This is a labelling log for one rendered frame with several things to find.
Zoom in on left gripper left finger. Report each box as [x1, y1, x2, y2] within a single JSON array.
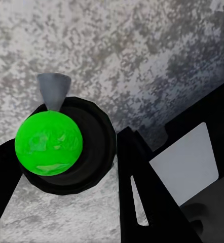
[[0, 138, 23, 218]]

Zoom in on insectifuge atomizer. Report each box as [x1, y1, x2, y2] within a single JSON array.
[[15, 72, 117, 196]]

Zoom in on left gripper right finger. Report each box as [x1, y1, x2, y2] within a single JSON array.
[[117, 134, 203, 243]]

